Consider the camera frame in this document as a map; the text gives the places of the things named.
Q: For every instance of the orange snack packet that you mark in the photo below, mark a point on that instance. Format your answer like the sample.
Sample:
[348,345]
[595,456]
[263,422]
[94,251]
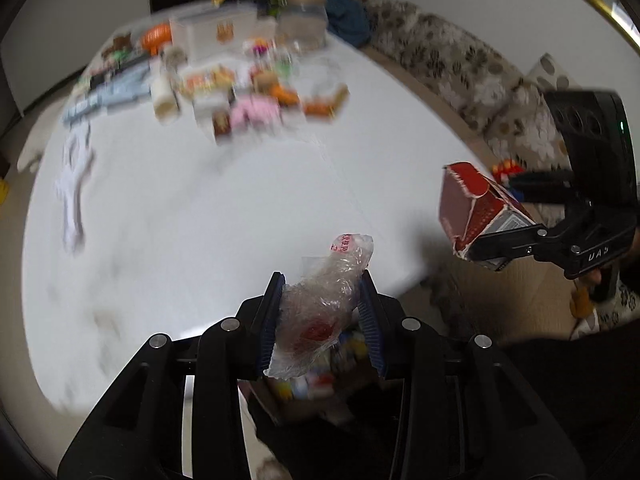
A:
[325,102]

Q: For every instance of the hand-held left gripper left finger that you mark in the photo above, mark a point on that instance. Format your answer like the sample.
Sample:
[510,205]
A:
[272,320]

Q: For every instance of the floral patterned sofa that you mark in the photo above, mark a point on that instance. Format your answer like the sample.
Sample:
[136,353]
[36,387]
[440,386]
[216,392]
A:
[440,60]

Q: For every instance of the white box with gold emblem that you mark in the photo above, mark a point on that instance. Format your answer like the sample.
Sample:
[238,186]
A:
[200,35]

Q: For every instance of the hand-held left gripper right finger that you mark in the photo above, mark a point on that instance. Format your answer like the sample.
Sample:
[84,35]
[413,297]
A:
[370,320]

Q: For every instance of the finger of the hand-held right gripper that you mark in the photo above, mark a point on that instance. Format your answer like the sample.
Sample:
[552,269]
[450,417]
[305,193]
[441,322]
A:
[510,245]
[542,185]

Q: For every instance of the clear plastic jar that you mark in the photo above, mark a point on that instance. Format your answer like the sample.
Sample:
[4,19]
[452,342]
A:
[302,25]

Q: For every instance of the red carton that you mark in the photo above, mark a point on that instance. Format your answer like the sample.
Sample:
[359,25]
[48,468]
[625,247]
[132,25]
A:
[460,205]

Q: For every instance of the small brown box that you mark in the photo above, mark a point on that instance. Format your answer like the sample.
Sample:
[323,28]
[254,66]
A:
[222,125]

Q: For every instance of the clear plastic wrapper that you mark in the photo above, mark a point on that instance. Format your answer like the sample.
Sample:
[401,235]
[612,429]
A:
[320,300]

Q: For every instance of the blue cloth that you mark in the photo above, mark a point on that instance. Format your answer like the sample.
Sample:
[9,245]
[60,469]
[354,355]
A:
[350,15]

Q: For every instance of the light blue packets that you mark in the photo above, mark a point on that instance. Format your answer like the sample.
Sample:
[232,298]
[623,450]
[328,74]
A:
[110,91]

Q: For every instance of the white paper roll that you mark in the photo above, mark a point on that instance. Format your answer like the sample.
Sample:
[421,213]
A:
[165,95]

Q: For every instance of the red and white snack pack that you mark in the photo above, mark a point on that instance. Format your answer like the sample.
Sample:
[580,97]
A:
[205,82]

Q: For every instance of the pink plush toy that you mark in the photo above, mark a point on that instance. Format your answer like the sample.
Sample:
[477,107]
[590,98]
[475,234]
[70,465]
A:
[255,112]

